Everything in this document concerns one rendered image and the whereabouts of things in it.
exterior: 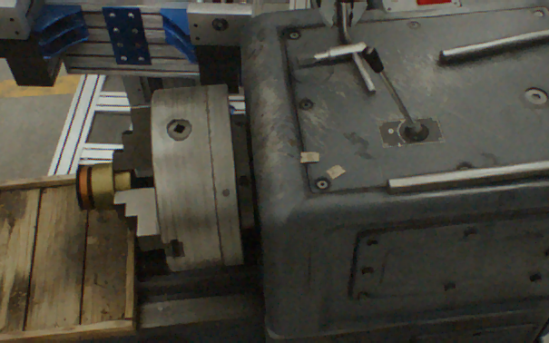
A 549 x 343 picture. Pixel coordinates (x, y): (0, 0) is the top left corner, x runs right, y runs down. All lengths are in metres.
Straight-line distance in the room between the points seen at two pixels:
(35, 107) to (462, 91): 2.13
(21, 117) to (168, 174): 1.93
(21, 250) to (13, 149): 1.43
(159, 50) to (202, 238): 0.74
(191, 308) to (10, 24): 0.72
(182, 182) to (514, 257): 0.55
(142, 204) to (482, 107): 0.56
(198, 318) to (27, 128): 1.73
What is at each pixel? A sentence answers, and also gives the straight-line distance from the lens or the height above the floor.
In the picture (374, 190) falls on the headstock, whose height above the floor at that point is 1.25.
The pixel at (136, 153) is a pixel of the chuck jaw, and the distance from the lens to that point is 1.19.
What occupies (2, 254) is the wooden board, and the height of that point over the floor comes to 0.89.
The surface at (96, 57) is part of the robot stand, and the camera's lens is 1.79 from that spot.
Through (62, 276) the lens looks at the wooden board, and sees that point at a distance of 1.39.
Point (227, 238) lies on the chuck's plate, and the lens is 1.09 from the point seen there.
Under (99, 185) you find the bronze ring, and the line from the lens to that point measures 1.19.
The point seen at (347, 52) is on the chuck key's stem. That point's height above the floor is 1.27.
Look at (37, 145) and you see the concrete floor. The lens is 2.83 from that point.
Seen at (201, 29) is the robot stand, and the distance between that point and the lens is 1.49.
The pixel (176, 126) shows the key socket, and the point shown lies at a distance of 1.09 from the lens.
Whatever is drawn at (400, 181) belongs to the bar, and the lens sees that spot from 0.96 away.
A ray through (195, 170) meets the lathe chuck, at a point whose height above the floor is 1.21.
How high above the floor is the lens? 2.04
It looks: 52 degrees down
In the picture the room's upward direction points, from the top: 2 degrees counter-clockwise
